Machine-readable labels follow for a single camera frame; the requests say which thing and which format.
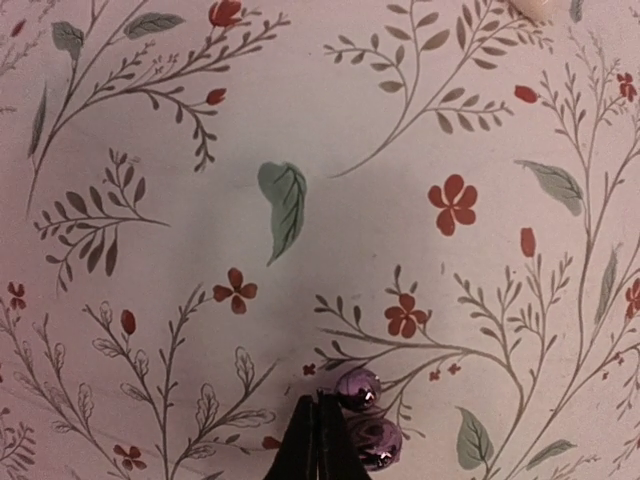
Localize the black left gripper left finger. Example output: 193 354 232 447
265 395 318 480

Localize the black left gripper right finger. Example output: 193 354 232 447
317 392 370 480

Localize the purple earbud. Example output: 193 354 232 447
334 368 403 472

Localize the floral patterned table mat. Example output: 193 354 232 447
1 1 639 479

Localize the white earbud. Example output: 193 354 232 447
509 0 561 22

